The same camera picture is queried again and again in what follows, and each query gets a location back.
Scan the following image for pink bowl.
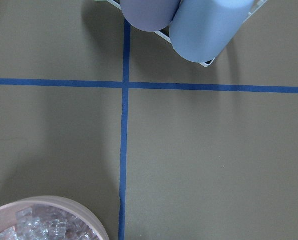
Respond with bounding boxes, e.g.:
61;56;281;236
0;196;109;240

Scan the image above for purple cup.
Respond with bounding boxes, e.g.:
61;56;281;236
120;0;180;32

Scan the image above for white wire cup rack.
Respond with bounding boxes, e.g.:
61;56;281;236
105;0;267;68

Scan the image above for clear ice cubes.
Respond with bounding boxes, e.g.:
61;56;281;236
0;204;99;240

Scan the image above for light blue cup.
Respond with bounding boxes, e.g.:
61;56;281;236
169;0;253;63

